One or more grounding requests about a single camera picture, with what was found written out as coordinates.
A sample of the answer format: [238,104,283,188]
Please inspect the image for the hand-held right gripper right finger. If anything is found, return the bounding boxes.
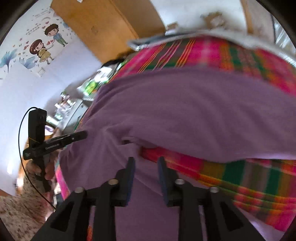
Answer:
[157,157,265,241]

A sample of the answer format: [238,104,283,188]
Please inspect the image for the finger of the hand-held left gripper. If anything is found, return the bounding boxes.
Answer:
[58,130,88,148]

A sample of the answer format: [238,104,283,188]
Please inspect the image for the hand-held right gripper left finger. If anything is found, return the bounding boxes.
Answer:
[31,157,136,241]

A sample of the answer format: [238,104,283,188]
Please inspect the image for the purple fleece pants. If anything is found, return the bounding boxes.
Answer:
[58,65,296,241]

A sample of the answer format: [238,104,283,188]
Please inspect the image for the person's left hand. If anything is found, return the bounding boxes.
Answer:
[25,158,57,181]

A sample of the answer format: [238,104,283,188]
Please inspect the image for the wooden wardrobe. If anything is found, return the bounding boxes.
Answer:
[50,0,167,63]

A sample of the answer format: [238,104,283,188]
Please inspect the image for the pink green plaid bed sheet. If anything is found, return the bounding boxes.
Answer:
[55,38,296,241]

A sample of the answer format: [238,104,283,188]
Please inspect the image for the silver foil mat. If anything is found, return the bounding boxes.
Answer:
[128,27,296,61]

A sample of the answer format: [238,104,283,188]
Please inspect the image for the brown cardboard box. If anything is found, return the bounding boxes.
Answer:
[199,11,226,30]

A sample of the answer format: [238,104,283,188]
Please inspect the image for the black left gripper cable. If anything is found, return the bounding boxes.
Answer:
[18,107,57,209]

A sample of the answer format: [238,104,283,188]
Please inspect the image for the blue flower wall sticker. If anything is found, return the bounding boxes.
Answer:
[0,49,38,80]

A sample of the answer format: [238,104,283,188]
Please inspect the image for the cartoon couple wall sticker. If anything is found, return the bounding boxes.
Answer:
[30,23,69,66]

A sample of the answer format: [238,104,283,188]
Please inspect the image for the wooden door frame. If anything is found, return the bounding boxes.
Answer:
[240,0,255,34]

